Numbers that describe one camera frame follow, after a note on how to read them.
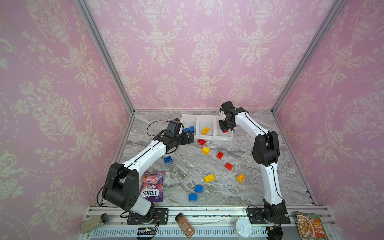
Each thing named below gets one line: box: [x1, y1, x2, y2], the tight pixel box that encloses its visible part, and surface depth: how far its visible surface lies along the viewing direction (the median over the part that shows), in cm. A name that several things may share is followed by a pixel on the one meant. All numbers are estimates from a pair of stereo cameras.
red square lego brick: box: [216, 151, 224, 160], surface depth 98 cm
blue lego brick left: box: [163, 155, 173, 164], surface depth 94 cm
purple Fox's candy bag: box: [140, 171, 166, 202], surface depth 83 cm
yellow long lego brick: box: [201, 127, 211, 136], surface depth 108 cm
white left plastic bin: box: [181, 114, 199, 140], surface depth 111 cm
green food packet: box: [294, 211, 327, 240], surface depth 72 cm
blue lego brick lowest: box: [189, 193, 198, 202], surface depth 83 cm
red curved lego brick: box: [198, 139, 207, 146], surface depth 104 cm
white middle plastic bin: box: [197, 114, 215, 140], surface depth 108 cm
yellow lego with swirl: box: [236, 173, 246, 184], surface depth 85 cm
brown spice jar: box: [174, 212, 196, 239], surface depth 70 cm
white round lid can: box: [233, 218, 253, 239], surface depth 68 cm
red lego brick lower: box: [224, 162, 234, 171], surface depth 94 cm
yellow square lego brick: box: [201, 146, 211, 155], surface depth 98 cm
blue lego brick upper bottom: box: [195, 184, 204, 194], surface depth 85 cm
